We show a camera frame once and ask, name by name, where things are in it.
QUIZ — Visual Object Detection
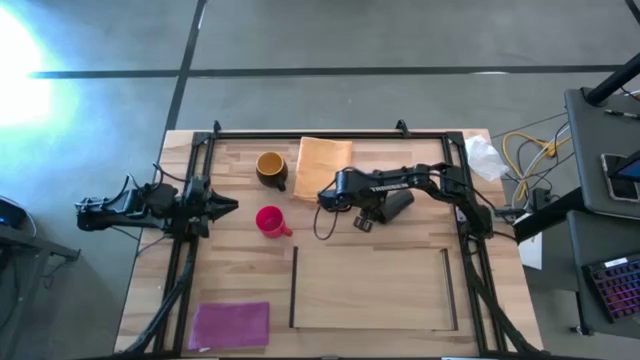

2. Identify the backlit keyboard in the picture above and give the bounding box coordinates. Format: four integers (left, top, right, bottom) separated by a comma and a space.
582, 255, 640, 324

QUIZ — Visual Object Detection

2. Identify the grey desk top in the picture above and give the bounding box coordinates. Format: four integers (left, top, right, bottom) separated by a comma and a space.
563, 87, 640, 221

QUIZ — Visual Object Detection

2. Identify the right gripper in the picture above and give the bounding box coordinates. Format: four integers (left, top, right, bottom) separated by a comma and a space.
317, 188, 389, 234

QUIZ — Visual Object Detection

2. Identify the black power adapter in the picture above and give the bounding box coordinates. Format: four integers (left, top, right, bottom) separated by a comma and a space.
529, 187, 554, 211

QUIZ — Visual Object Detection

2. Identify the purple cloth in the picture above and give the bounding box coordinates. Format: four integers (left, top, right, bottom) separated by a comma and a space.
187, 300, 271, 351

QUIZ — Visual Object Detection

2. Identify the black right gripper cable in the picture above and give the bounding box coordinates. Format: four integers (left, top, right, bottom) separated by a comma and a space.
313, 177, 342, 242

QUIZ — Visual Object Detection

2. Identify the white paper sheet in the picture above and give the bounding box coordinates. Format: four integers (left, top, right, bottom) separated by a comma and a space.
514, 212, 544, 271

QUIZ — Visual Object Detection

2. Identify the black device with blue light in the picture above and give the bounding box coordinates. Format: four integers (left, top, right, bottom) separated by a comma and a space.
0, 195, 29, 231

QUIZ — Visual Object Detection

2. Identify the grey side table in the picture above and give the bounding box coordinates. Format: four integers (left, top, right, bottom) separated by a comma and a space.
567, 209, 640, 341

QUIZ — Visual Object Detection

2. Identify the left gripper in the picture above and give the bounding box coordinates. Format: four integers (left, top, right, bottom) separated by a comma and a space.
182, 175, 240, 227

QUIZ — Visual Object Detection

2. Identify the tall black cup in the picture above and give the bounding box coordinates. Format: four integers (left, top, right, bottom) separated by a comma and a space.
377, 189, 416, 225

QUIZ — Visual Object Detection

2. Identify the folded orange cloth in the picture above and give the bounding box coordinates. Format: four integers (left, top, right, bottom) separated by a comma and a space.
291, 136, 354, 204

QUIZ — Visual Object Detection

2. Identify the crumpled clear plastic bag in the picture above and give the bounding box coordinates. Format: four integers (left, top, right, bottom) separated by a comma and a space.
463, 134, 510, 183

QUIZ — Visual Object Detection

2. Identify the black beam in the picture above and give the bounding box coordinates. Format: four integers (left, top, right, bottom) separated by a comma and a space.
512, 187, 586, 245

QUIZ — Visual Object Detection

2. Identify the yellow cable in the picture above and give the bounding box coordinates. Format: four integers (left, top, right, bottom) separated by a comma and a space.
501, 130, 571, 204

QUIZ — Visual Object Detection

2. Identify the white cable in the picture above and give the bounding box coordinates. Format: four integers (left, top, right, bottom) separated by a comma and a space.
517, 124, 574, 182

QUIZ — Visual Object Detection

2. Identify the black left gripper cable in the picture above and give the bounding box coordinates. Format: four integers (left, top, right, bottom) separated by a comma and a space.
152, 162, 189, 185

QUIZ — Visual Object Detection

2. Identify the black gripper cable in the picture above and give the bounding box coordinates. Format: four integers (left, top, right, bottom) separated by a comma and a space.
152, 162, 189, 185
313, 177, 342, 242

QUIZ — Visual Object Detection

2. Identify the black aluminium frame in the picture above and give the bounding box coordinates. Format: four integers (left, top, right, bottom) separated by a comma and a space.
119, 119, 546, 359

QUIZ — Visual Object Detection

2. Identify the red plastic cup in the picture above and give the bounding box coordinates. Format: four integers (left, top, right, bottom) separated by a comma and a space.
255, 205, 294, 240

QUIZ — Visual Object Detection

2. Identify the smartphone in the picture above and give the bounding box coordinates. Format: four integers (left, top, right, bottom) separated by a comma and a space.
601, 149, 640, 204

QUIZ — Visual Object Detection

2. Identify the black pole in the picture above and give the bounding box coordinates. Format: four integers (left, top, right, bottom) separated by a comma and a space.
584, 52, 640, 106

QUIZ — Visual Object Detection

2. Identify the yellow mug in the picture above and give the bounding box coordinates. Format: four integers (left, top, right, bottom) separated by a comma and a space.
255, 151, 290, 193

